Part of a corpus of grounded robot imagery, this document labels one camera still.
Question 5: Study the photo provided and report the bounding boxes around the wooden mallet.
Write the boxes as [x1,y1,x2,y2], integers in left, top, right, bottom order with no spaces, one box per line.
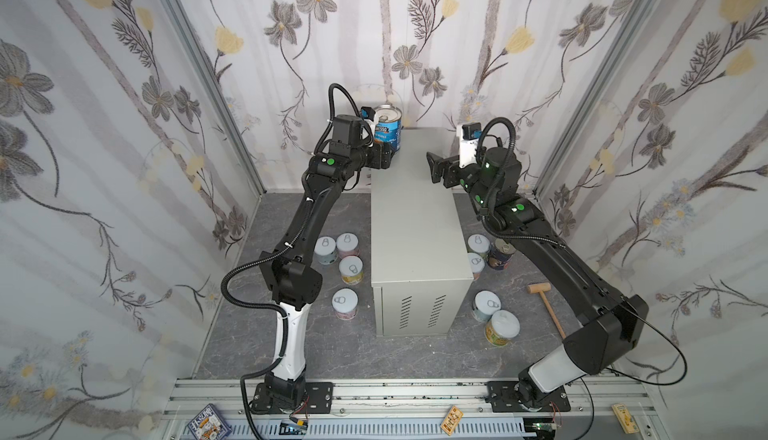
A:
[526,282,566,339]

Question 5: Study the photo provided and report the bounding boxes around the white-lid pink can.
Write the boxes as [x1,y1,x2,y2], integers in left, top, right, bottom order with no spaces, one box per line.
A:
[336,232,360,259]
[332,288,358,321]

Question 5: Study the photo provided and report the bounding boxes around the aluminium corner wall post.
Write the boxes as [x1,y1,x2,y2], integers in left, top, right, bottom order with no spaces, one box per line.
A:
[535,0,658,200]

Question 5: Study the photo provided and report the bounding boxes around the yellow tag right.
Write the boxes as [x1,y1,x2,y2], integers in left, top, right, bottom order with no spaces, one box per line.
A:
[611,403,640,435]

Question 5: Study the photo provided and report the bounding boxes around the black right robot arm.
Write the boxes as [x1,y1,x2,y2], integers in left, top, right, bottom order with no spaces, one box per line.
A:
[426,117,652,411]

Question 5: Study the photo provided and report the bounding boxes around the dark can with gold lid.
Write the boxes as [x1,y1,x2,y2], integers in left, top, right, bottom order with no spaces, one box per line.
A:
[487,238,516,270]

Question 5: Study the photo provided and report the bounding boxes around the white-lid teal can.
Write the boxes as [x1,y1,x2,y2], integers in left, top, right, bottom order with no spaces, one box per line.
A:
[314,236,337,265]

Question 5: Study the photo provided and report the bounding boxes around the blue printed card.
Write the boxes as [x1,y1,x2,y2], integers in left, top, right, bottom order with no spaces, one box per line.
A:
[186,403,232,440]

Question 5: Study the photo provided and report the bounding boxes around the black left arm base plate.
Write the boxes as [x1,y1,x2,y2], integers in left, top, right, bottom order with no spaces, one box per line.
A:
[249,382,334,415]

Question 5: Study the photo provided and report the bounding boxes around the white cable duct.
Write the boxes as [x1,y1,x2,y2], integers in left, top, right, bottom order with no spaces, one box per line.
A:
[255,417,537,439]

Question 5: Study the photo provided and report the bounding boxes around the small orange tag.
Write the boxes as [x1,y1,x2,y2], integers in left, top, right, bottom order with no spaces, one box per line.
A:
[440,406,464,436]

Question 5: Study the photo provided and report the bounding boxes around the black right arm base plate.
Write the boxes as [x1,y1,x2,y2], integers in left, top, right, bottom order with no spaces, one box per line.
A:
[486,380,571,413]

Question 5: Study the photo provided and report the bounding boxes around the white-lid green label can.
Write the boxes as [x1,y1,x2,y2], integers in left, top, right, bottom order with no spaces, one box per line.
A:
[467,233,491,258]

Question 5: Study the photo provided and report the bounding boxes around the green orange label can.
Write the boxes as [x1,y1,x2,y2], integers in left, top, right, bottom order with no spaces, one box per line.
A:
[485,310,521,347]

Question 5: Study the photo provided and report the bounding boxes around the blue label soup can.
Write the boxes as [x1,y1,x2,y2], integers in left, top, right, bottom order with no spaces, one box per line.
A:
[374,104,402,151]

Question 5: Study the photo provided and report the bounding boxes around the white-lid yellow can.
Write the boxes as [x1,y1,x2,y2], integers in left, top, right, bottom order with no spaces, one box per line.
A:
[339,255,364,285]

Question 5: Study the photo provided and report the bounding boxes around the white-lid grey can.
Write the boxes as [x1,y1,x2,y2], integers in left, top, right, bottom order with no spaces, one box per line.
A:
[472,290,501,323]

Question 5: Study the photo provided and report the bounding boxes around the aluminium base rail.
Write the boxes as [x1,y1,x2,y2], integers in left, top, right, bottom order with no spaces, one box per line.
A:
[157,377,661,440]

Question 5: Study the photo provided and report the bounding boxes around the left corner wall post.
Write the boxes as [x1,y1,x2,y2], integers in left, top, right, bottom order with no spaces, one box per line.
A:
[160,0,267,196]

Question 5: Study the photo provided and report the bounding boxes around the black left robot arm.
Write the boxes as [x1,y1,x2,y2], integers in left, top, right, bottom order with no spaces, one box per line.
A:
[220,84,395,414]

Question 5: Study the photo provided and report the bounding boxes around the grey metal cabinet box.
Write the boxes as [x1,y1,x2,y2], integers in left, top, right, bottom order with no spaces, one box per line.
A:
[368,128,474,337]

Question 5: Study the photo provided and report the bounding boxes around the white-lid pink can front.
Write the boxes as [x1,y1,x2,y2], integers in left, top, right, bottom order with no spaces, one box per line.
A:
[332,288,358,321]

